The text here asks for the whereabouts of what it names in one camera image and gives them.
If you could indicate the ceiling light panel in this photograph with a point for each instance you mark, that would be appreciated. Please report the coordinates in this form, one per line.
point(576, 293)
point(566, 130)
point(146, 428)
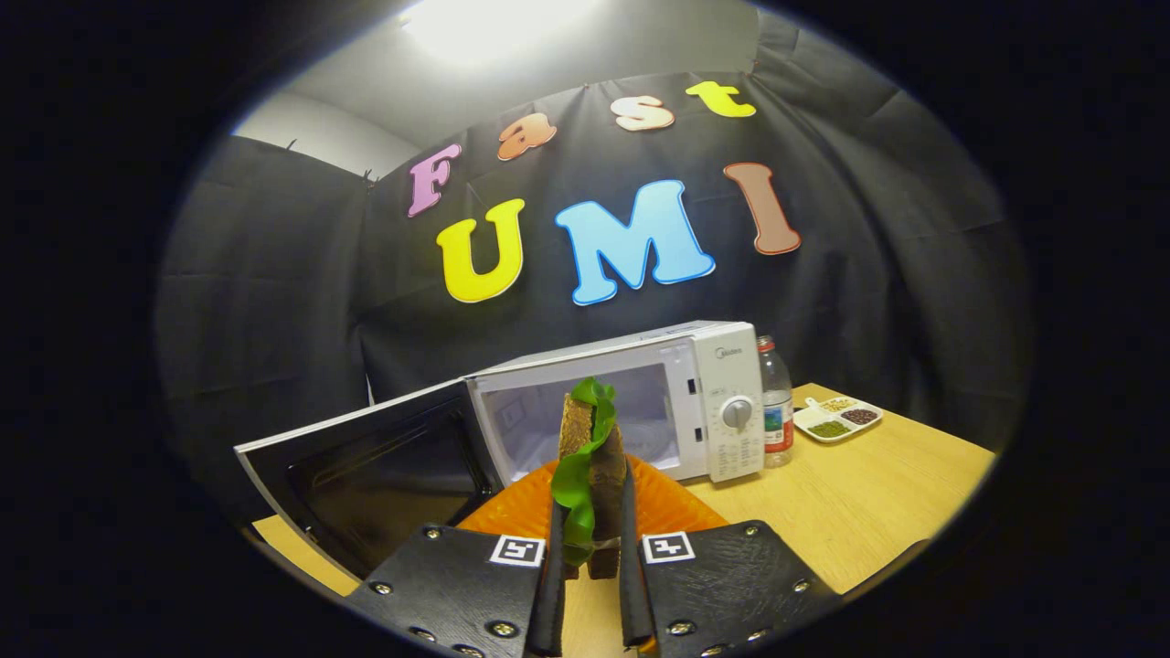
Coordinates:
point(494, 27)

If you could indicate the black backdrop cloth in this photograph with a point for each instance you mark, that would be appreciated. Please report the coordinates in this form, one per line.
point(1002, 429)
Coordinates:
point(274, 274)

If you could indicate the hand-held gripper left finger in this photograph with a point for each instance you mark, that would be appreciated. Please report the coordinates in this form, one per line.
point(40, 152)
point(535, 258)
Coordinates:
point(551, 603)

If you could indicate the white microwave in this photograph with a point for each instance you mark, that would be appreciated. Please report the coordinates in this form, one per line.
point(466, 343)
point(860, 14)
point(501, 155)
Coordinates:
point(722, 366)

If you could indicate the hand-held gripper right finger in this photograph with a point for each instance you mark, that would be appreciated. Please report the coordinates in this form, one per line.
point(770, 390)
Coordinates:
point(632, 594)

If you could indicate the clear plastic water bottle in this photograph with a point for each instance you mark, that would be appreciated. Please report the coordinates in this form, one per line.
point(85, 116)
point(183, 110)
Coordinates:
point(777, 402)

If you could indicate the white divided dish of beans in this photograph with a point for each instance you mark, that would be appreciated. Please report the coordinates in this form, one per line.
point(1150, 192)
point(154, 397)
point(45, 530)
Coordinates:
point(836, 420)

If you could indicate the brown bread lettuce sandwich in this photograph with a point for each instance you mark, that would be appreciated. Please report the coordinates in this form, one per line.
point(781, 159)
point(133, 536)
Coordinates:
point(603, 475)

